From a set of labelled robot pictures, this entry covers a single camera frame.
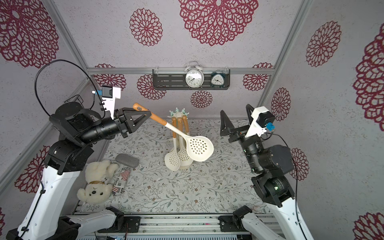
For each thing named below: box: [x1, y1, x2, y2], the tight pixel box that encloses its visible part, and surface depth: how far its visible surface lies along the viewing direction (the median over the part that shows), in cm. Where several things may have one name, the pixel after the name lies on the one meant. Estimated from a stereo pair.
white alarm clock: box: [184, 61, 205, 89], surface depth 89 cm
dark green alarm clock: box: [210, 71, 225, 89], surface depth 92 cm
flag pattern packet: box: [112, 167, 131, 196], surface depth 87 cm
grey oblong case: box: [115, 153, 140, 168], surface depth 96 cm
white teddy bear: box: [77, 160, 119, 205], surface depth 81 cm
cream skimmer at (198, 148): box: [132, 103, 214, 162], surface depth 60 cm
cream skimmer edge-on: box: [177, 117, 194, 168], surface depth 87 cm
